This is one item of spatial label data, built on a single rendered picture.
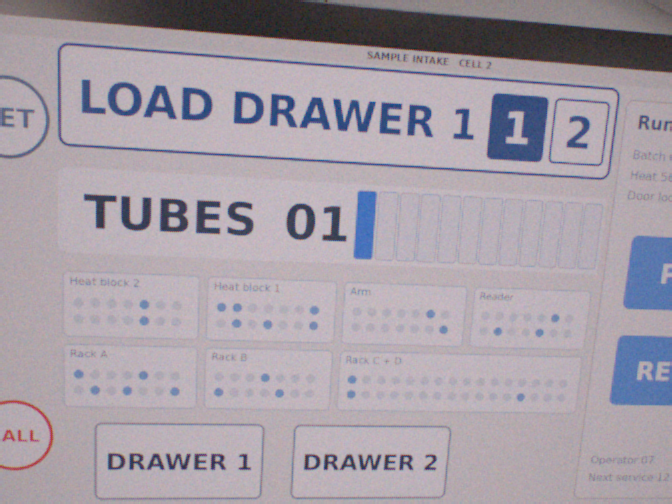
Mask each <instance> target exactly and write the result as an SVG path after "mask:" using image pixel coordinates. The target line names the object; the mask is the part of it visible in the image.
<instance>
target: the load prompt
mask: <svg viewBox="0 0 672 504"><path fill-rule="evenodd" d="M56 45H57V147H68V148H84V149H100V150H116V151H132V152H148V153H164V154H180V155H196V156H211V157H227V158H243V159H259V160H275V161H291V162H307V163H323V164H339V165H355V166H370V167H386V168H402V169H418V170H434V171H450V172H466V173H482V174H498V175H514V176H530V177H545V178H561V179H577V180H593V181H610V174H611V166H612V159H613V151H614V144H615V136H616V129H617V121H618V114H619V106H620V99H621V91H622V88H621V87H609V86H597V85H585V84H573V83H561V82H549V81H537V80H525V79H513V78H501V77H489V76H477V75H465V74H453V73H441V72H429V71H417V70H405V69H393V68H381V67H369V66H357V65H345V64H333V63H321V62H308V61H296V60H284V59H272V58H260V57H248V56H236V55H224V54H212V53H200V52H188V51H176V50H164V49H152V48H140V47H128V46H116V45H104V44H92V43H80V42H68V41H56Z"/></svg>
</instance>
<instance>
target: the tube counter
mask: <svg viewBox="0 0 672 504"><path fill-rule="evenodd" d="M606 204H607V199H597V198H580V197H563V196H546V195H530V194H513V193H496V192H479V191H462V190H445V189H428V188H411V187H394V186H377V185H360V184H343V183H326V182H310V181H293V180H283V187H282V207H281V227H280V248H279V261H294V262H318V263H341V264H364V265H388V266H411V267H434V268H458V269H481V270H504V271H527V272H551V273H574V274H597V271H598V263H599V256H600V249H601V241H602V234H603V226H604V219H605V211H606Z"/></svg>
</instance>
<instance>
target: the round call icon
mask: <svg viewBox="0 0 672 504"><path fill-rule="evenodd" d="M0 473H57V461H56V398H19V397H0Z"/></svg>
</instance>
